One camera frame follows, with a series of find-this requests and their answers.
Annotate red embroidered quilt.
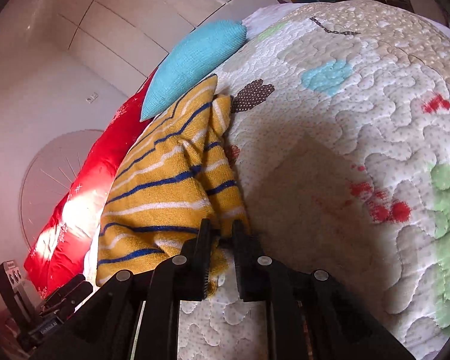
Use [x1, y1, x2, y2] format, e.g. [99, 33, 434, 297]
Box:
[22, 69, 162, 298]

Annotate quilted patterned bedspread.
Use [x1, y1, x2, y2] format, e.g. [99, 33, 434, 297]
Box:
[84, 0, 450, 360]

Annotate white glossy wardrobe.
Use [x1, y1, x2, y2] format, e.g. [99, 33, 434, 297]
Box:
[0, 0, 289, 100]

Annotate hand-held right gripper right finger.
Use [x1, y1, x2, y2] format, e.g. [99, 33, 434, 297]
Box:
[230, 219, 417, 360]

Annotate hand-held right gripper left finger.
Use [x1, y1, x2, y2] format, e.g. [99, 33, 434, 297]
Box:
[34, 217, 213, 360]

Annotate light blue knit pillow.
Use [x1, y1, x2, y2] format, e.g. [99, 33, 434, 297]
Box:
[139, 19, 248, 122]

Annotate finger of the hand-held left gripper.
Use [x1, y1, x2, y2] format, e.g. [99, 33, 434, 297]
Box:
[45, 273, 88, 302]
[39, 282, 94, 317]

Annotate yellow striped knit sweater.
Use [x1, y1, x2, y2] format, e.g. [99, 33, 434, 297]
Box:
[95, 73, 253, 298]

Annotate white round headboard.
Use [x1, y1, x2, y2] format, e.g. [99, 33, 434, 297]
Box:
[19, 129, 106, 250]

